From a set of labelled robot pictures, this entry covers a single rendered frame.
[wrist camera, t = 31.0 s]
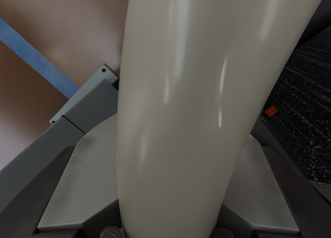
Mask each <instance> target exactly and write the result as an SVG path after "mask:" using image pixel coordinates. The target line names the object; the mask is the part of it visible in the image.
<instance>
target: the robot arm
mask: <svg viewBox="0 0 331 238"><path fill-rule="evenodd" d="M116 128H117V113H116V114H114V115H113V116H111V117H109V118H108V119H106V120H105V121H103V122H101V123H100V124H98V125H97V126H95V127H94V128H93V129H91V130H90V131H89V132H88V133H86V134H85V135H84V136H83V137H82V138H81V139H80V140H79V141H78V142H77V143H76V145H73V146H67V147H66V148H65V149H64V150H63V151H62V152H61V153H60V154H59V155H58V156H57V157H56V158H55V159H53V160H52V161H51V162H50V163H49V164H48V165H47V166H46V167H45V168H44V169H43V170H42V171H41V172H40V173H39V174H38V175H37V176H36V177H35V178H34V179H33V180H32V181H31V182H30V183H29V184H28V185H27V186H26V187H25V188H24V189H23V190H22V191H21V192H19V193H18V194H17V195H16V197H15V198H14V199H13V200H12V201H11V202H10V203H9V204H8V205H7V206H6V207H5V208H4V210H3V211H2V212H1V213H0V238H124V237H123V235H122V232H121V230H120V229H121V228H122V227H123V226H122V221H121V214H120V208H119V199H118V188H117V170H116ZM210 238H331V207H330V206H329V205H328V204H327V203H326V202H325V201H324V199H323V198H322V197H321V196H320V195H319V194H318V193H317V192H316V191H315V190H314V189H313V188H311V187H310V186H309V185H308V184H307V183H306V182H305V181H304V180H303V179H302V178H301V177H300V176H299V175H298V174H297V173H296V172H295V171H294V170H293V169H292V168H291V167H290V166H289V165H288V164H287V163H286V162H285V161H284V160H283V159H282V158H281V157H280V156H279V155H278V154H277V153H276V152H275V151H274V150H273V149H272V148H271V147H269V146H262V145H261V144H260V143H259V142H258V141H257V140H256V139H255V138H254V137H253V136H252V135H251V134H250V135H249V137H248V139H247V141H246V143H245V146H244V148H243V150H242V152H241V155H240V157H239V159H238V161H237V163H236V166H235V168H234V171H233V173H232V176H231V179H230V181H229V184H228V187H227V190H226V193H225V195H224V198H223V202H222V205H221V208H220V211H219V215H218V219H217V223H216V227H215V229H214V230H213V233H212V234H211V236H210Z"/></svg>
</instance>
